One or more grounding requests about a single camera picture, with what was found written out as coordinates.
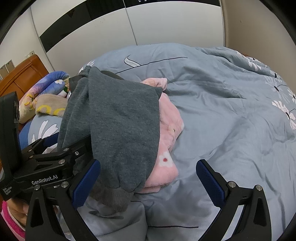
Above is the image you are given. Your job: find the dark grey sweater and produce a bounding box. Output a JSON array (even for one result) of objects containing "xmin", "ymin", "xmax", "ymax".
[{"xmin": 58, "ymin": 66, "xmax": 163, "ymax": 212}]

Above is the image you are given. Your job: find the person's left hand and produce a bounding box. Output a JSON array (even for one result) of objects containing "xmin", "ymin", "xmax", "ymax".
[{"xmin": 6, "ymin": 198, "xmax": 29, "ymax": 228}]

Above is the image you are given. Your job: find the beige yellow patterned pillow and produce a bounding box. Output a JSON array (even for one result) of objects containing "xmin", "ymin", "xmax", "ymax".
[{"xmin": 35, "ymin": 94, "xmax": 68, "ymax": 118}]

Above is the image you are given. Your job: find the colourful patterned blanket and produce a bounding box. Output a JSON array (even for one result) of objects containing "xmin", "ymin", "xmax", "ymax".
[{"xmin": 19, "ymin": 71, "xmax": 69, "ymax": 124}]

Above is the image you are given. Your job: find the pink fleece garment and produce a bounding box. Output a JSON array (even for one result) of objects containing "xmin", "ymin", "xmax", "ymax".
[{"xmin": 138, "ymin": 92, "xmax": 184, "ymax": 194}]

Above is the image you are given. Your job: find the wooden headboard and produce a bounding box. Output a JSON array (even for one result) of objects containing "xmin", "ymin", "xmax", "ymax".
[{"xmin": 0, "ymin": 54, "xmax": 49, "ymax": 100}]

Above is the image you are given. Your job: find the blue floral duvet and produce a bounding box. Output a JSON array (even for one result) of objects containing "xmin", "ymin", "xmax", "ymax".
[{"xmin": 19, "ymin": 42, "xmax": 296, "ymax": 241}]

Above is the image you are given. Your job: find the white and black wardrobe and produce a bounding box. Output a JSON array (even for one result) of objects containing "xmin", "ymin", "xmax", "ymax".
[{"xmin": 30, "ymin": 1, "xmax": 225, "ymax": 74}]

